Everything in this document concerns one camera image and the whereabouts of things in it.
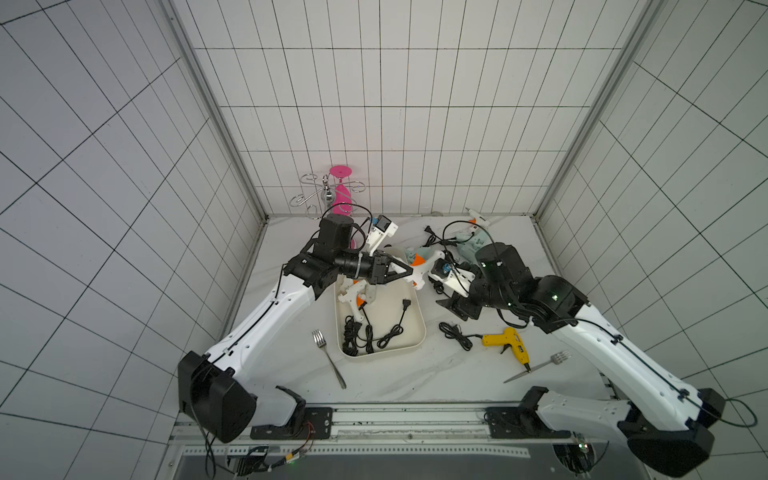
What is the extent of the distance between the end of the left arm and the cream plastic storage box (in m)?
0.28

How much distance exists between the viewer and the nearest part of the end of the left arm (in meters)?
0.60

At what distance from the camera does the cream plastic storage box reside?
0.85 meters
